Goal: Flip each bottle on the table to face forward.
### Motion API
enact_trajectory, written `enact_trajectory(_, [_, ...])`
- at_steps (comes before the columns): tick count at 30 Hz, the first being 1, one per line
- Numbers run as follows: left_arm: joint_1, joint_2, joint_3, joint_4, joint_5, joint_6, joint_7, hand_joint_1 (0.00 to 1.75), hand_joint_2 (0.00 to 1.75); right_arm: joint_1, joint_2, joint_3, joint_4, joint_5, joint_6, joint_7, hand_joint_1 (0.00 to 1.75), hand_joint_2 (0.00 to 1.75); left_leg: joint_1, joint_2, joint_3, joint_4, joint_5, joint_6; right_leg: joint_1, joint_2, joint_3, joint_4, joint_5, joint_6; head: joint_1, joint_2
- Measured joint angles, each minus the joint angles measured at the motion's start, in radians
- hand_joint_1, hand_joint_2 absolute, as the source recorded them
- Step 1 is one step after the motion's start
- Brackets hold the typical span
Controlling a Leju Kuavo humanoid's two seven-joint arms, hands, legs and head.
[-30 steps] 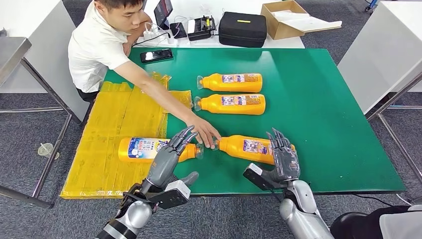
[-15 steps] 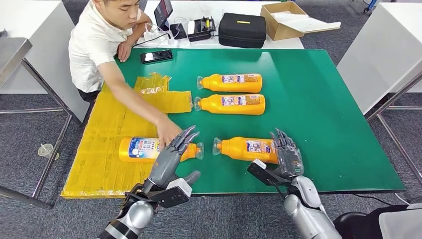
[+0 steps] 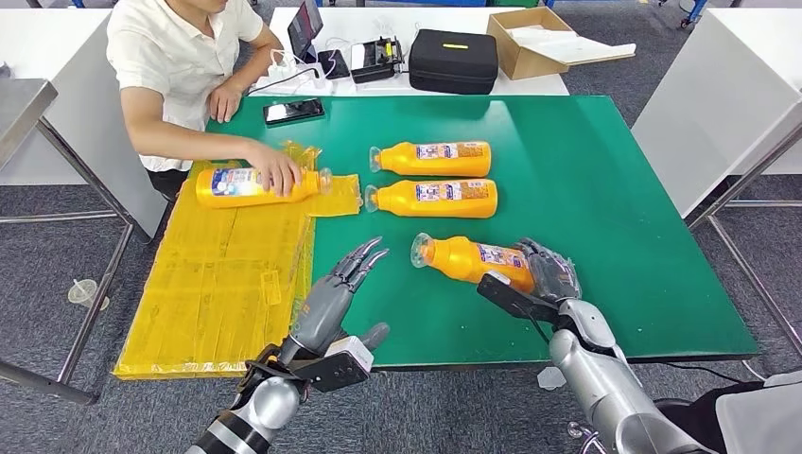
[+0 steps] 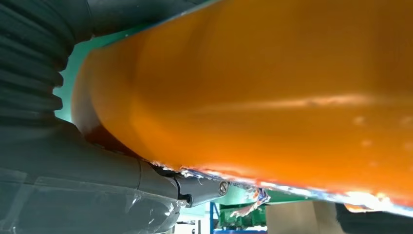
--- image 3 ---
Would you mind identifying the person's right hand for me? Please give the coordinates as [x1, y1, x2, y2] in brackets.
[247, 142, 304, 199]

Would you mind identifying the person's left hand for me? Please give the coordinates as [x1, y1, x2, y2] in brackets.
[207, 81, 244, 125]

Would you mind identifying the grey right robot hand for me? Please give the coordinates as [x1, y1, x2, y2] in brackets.
[510, 237, 584, 306]

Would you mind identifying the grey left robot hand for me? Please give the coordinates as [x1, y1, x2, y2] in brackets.
[285, 236, 391, 363]

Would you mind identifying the orange detergent bottle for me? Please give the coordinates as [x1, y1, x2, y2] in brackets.
[410, 233, 540, 294]
[195, 166, 333, 210]
[364, 179, 499, 219]
[369, 141, 493, 179]

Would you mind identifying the black smartphone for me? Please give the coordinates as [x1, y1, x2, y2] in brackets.
[263, 97, 326, 128]
[317, 48, 352, 80]

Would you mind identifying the person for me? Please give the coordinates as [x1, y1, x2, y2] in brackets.
[651, 369, 802, 454]
[106, 0, 304, 199]

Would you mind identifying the white power strip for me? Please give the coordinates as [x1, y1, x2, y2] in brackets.
[266, 48, 333, 96]

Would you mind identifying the white table foot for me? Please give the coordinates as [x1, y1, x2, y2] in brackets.
[536, 366, 568, 393]

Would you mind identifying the yellow taped mat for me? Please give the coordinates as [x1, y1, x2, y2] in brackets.
[113, 142, 365, 381]

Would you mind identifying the black tablet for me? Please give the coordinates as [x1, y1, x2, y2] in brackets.
[287, 0, 325, 64]

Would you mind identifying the black desktop device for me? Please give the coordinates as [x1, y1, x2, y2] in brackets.
[349, 36, 406, 85]

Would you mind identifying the white desk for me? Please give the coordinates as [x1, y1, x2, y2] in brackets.
[629, 7, 802, 219]
[0, 7, 169, 242]

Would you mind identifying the silver chair base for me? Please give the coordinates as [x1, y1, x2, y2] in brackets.
[567, 421, 606, 454]

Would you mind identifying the black zip case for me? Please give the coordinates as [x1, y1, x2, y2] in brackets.
[408, 28, 500, 96]

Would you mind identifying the cardboard box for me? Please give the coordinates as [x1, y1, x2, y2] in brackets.
[485, 6, 578, 81]

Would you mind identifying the white paper sheet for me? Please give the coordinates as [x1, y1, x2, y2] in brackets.
[506, 24, 637, 67]

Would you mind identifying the clear plastic cup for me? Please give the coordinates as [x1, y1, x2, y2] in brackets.
[67, 278, 111, 313]

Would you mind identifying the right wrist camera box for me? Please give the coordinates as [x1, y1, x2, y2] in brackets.
[476, 271, 566, 327]

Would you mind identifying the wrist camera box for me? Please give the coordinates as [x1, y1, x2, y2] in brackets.
[290, 336, 375, 394]
[476, 271, 566, 327]

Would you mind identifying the black power cable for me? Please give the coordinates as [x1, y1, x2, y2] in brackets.
[245, 66, 320, 97]

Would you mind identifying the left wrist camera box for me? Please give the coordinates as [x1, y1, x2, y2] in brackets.
[290, 336, 375, 394]

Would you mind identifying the steel frame table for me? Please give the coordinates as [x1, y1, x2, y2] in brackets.
[686, 122, 802, 358]
[0, 76, 136, 406]

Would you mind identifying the blue cart frame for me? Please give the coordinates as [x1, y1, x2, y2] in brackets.
[679, 0, 710, 30]

